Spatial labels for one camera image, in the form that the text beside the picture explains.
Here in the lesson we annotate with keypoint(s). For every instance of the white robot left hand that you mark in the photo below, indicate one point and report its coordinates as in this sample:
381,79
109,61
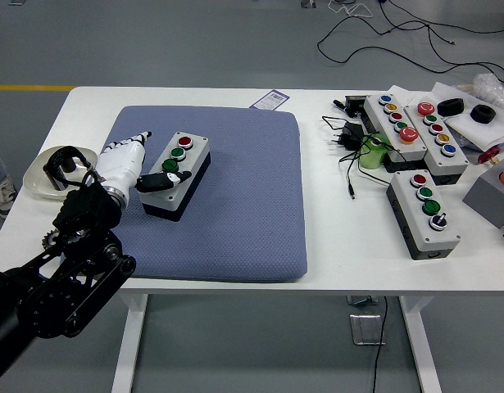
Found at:
122,161

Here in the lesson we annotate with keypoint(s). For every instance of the grey button box dark base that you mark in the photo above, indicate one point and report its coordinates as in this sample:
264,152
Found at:
194,152

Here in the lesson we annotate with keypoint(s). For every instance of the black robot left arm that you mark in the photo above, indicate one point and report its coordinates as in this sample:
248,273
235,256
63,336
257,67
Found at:
83,209

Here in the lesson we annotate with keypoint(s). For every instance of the five-button box blue end button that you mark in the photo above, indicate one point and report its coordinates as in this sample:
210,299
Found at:
380,116

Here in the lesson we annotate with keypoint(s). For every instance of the five-button box red mushroom end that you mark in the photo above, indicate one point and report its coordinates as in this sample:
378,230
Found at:
456,164

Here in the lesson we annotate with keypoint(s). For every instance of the dark cylindrical battery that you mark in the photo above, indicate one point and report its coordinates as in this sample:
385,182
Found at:
70,164
57,182

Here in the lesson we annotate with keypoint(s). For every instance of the white shallow dish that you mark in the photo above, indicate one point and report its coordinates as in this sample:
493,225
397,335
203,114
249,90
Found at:
34,180

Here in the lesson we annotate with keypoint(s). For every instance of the metal gear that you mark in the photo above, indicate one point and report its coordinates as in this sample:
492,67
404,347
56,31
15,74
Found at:
46,239

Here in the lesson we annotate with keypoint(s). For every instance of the person's shoe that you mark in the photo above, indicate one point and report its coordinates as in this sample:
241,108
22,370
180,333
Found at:
3,196

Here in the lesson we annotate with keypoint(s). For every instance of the blue-grey padded mat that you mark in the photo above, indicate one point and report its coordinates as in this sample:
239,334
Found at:
243,204

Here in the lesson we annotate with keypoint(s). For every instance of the purple barcode label card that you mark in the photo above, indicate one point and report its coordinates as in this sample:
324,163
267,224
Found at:
271,99

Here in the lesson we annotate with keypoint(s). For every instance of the white table leg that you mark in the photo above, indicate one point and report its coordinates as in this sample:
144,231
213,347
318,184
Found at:
423,348
128,340

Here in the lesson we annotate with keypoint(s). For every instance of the black power adapter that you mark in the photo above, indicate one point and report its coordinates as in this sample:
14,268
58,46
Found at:
352,135

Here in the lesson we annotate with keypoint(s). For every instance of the small black device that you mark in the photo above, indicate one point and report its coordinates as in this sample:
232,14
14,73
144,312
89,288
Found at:
354,105

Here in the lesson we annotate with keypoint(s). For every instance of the metal stand foot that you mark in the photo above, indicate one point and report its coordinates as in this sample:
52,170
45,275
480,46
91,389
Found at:
308,3

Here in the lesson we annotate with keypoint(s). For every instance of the light green plastic piece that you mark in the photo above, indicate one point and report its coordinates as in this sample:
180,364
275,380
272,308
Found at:
372,157

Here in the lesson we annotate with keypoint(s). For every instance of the metal floor socket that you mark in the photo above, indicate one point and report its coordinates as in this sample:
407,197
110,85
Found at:
364,327

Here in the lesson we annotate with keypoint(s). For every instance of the grey block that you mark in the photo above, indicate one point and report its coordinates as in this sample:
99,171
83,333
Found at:
485,196

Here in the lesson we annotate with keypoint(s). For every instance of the red knob part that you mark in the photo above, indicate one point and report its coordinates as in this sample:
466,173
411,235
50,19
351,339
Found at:
489,155

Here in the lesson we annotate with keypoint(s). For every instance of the clear bubble wrap bag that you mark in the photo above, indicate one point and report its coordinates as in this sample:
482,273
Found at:
493,88

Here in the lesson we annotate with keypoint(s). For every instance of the metal bracket under table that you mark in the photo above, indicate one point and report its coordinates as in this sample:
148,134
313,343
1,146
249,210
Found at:
360,301

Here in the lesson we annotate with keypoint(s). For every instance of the four-button box with switch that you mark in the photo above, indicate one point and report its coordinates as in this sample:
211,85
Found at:
407,213

